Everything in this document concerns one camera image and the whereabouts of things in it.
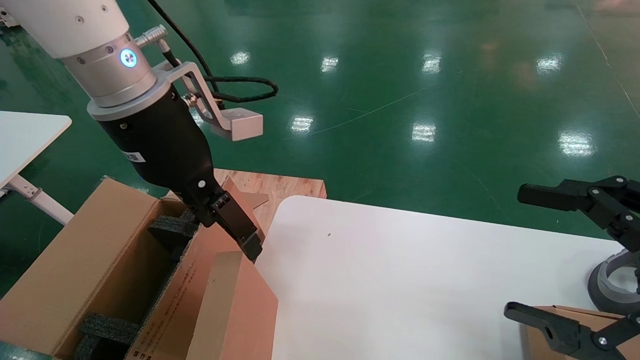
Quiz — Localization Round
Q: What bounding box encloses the grey ring-shaped stand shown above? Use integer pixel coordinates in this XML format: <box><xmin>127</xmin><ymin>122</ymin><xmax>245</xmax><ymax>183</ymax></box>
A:
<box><xmin>587</xmin><ymin>248</ymin><xmax>640</xmax><ymax>314</ymax></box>

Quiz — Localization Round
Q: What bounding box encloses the teal object corner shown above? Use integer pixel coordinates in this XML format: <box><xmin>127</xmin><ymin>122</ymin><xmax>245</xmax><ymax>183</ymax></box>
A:
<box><xmin>0</xmin><ymin>340</ymin><xmax>54</xmax><ymax>360</ymax></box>

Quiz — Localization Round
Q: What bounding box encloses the big open cardboard box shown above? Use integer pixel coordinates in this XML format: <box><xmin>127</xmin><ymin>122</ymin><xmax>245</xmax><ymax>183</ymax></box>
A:
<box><xmin>0</xmin><ymin>176</ymin><xmax>271</xmax><ymax>360</ymax></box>

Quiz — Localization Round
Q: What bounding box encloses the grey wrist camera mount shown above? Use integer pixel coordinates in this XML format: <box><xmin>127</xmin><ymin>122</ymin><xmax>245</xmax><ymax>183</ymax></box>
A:
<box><xmin>152</xmin><ymin>61</ymin><xmax>264</xmax><ymax>142</ymax></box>

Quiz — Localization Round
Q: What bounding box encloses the black foam insert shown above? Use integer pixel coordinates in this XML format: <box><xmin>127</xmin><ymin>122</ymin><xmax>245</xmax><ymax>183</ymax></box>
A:
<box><xmin>74</xmin><ymin>312</ymin><xmax>144</xmax><ymax>360</ymax></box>
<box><xmin>147</xmin><ymin>207</ymin><xmax>202</xmax><ymax>248</ymax></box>

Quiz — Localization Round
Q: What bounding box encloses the black cable with yellow plug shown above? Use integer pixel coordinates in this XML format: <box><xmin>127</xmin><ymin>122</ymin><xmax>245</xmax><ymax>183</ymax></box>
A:
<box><xmin>146</xmin><ymin>0</ymin><xmax>279</xmax><ymax>104</ymax></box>

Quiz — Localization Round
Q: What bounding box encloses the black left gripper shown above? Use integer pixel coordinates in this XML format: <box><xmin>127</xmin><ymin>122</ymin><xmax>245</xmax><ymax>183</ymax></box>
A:
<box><xmin>97</xmin><ymin>86</ymin><xmax>264</xmax><ymax>264</ymax></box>

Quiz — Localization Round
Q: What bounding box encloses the short black sleeved cable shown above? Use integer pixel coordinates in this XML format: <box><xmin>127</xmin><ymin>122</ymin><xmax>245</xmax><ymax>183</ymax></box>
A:
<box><xmin>158</xmin><ymin>40</ymin><xmax>200</xmax><ymax>102</ymax></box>

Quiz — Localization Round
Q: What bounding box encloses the small brown cardboard box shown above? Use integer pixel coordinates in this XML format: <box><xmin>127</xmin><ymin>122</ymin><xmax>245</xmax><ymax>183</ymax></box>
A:
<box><xmin>521</xmin><ymin>305</ymin><xmax>640</xmax><ymax>360</ymax></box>

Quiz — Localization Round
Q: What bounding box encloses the white side table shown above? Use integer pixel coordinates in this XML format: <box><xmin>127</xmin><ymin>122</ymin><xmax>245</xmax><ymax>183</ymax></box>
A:
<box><xmin>0</xmin><ymin>111</ymin><xmax>74</xmax><ymax>226</ymax></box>

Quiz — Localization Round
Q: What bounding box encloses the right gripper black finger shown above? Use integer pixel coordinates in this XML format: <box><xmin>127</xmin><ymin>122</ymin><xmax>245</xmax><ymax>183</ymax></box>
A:
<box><xmin>517</xmin><ymin>175</ymin><xmax>640</xmax><ymax>251</ymax></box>
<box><xmin>504</xmin><ymin>301</ymin><xmax>640</xmax><ymax>360</ymax></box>

